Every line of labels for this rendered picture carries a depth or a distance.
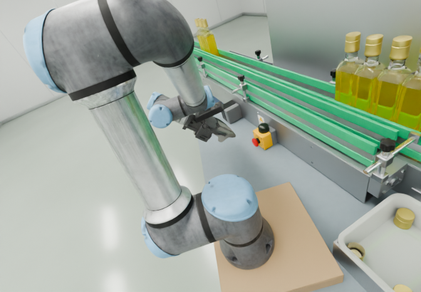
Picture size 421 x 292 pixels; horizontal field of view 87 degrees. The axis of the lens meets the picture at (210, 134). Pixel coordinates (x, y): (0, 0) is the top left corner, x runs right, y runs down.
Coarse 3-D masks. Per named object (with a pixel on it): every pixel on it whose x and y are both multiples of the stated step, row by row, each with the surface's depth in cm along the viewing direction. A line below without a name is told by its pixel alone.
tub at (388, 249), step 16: (384, 208) 55; (416, 208) 53; (352, 224) 53; (368, 224) 55; (384, 224) 57; (416, 224) 55; (352, 240) 54; (368, 240) 56; (384, 240) 55; (400, 240) 54; (416, 240) 53; (352, 256) 48; (368, 256) 53; (384, 256) 52; (400, 256) 51; (416, 256) 51; (368, 272) 45; (384, 272) 50; (400, 272) 49; (416, 272) 49; (384, 288) 43; (416, 288) 47
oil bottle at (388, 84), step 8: (384, 72) 55; (392, 72) 53; (400, 72) 52; (408, 72) 52; (376, 80) 57; (384, 80) 55; (392, 80) 53; (400, 80) 52; (376, 88) 58; (384, 88) 56; (392, 88) 54; (376, 96) 59; (384, 96) 57; (392, 96) 55; (376, 104) 60; (384, 104) 58; (392, 104) 56; (376, 112) 61; (384, 112) 59; (392, 112) 57
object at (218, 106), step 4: (216, 104) 83; (220, 104) 83; (208, 108) 85; (212, 108) 83; (216, 108) 82; (220, 108) 82; (200, 112) 86; (204, 112) 84; (208, 112) 83; (212, 112) 83; (216, 112) 83; (220, 112) 83; (196, 116) 85; (200, 116) 84; (204, 116) 84; (208, 116) 84; (196, 120) 85; (200, 120) 85
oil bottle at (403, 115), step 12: (408, 84) 50; (420, 84) 48; (408, 96) 52; (420, 96) 50; (396, 108) 56; (408, 108) 53; (420, 108) 51; (396, 120) 57; (408, 120) 54; (420, 120) 53
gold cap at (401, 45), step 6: (402, 36) 50; (408, 36) 49; (396, 42) 50; (402, 42) 49; (408, 42) 49; (396, 48) 50; (402, 48) 49; (408, 48) 49; (390, 54) 52; (396, 54) 51; (402, 54) 50; (408, 54) 51
